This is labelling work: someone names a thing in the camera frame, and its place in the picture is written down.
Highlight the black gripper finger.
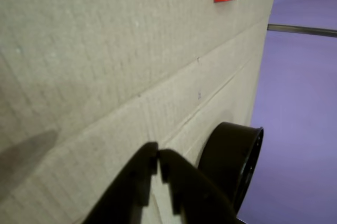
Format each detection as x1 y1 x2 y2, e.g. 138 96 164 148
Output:
158 148 239 224
84 141 160 224

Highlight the black round plastic bowl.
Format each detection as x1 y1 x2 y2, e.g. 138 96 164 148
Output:
197 121 264 217

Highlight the brown corrugated cardboard sheet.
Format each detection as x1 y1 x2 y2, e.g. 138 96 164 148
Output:
0 0 280 224

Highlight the thin black cable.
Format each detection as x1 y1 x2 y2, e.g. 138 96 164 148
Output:
266 23 337 38

